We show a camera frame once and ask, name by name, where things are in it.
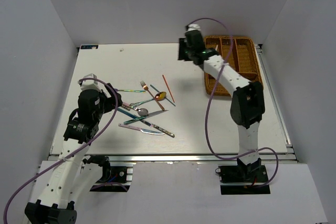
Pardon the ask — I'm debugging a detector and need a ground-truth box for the blue label sticker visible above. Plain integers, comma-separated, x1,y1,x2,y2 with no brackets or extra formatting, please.
80,45,99,50

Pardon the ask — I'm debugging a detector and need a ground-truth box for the iridescent rainbow fork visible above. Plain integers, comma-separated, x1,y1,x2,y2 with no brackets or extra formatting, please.
115,89,146,93

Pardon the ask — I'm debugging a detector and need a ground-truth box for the teal chopstick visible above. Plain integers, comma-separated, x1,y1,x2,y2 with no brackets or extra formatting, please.
150,85,176,106

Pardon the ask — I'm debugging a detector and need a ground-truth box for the serrated knife teal handle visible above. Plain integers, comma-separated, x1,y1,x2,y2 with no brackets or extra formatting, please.
123,110,167,125

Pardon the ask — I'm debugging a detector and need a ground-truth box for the patterned handle table knife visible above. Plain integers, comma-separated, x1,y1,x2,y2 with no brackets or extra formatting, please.
141,120,175,138

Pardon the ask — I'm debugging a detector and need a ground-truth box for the rose gold fork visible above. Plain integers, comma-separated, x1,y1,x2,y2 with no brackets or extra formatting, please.
140,81,165,111

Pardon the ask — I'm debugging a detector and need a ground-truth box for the gold bowl iridescent spoon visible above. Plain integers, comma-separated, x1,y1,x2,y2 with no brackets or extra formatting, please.
129,92,166,108

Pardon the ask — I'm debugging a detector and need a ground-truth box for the silver spoon patterned handle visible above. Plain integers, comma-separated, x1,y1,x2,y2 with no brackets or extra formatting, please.
122,102,149,116

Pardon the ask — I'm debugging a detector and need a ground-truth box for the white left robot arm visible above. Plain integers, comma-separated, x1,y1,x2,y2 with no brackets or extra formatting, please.
25,78,122,223

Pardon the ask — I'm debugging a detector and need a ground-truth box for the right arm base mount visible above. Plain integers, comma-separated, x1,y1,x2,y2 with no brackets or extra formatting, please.
215,165,270,195

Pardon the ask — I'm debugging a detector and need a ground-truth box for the pink handled table knife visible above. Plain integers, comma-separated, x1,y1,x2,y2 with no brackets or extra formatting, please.
118,123,164,135

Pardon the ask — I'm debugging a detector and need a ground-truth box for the woven wicker cutlery tray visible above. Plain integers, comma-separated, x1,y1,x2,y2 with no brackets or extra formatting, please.
204,36,262,83

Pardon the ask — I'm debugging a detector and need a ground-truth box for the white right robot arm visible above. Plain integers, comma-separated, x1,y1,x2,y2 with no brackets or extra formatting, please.
178,28,265,182

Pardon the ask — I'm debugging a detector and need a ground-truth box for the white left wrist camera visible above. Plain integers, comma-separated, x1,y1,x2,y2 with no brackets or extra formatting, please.
78,80,101,92

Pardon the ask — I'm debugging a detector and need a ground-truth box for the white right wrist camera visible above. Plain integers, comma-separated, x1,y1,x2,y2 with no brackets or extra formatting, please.
186,24,201,32

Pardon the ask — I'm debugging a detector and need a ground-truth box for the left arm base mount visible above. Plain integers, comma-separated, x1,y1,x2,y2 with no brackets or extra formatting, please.
82,155,133,192

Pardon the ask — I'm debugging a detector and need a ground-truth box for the orange chopstick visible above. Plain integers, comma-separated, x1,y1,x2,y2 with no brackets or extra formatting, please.
162,74,175,103

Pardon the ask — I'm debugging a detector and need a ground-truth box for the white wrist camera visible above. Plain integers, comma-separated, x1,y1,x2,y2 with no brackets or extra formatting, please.
186,24,201,32
78,80,101,92

